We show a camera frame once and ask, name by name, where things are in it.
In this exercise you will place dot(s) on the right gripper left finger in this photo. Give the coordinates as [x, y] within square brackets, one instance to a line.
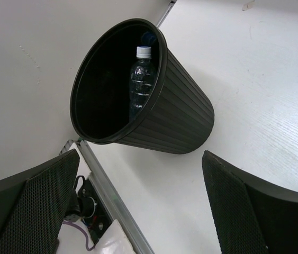
[33, 205]

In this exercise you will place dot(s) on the black plastic waste bin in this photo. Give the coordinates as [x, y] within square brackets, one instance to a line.
[176, 118]

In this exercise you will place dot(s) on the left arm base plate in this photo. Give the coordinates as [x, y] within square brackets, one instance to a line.
[85, 206]

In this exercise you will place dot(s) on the clear unlabelled plastic bottle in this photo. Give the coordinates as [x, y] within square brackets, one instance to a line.
[141, 81]

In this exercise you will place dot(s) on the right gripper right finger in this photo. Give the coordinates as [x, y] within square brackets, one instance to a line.
[251, 215]

